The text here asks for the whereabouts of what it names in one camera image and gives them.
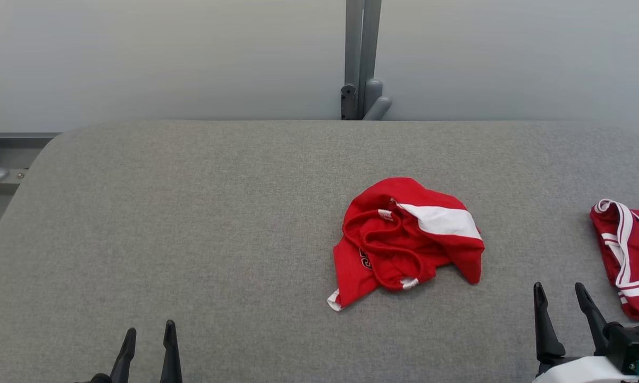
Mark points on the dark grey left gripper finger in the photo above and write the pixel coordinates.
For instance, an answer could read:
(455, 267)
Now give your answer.
(124, 361)
(170, 356)

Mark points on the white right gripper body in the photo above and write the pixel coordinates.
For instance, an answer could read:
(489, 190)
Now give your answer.
(585, 372)

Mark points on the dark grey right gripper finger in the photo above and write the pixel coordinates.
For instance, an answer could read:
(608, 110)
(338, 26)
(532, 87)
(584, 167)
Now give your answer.
(545, 330)
(593, 319)

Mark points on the red shorts white stripe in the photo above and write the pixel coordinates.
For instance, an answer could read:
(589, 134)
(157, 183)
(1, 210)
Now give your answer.
(404, 244)

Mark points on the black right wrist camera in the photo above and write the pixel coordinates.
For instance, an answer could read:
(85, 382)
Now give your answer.
(636, 343)

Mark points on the grey metal floor frame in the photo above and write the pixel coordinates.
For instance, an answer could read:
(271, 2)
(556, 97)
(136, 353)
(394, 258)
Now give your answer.
(11, 149)

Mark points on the grey metal upright post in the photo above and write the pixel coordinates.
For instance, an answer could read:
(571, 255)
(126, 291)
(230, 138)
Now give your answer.
(362, 53)

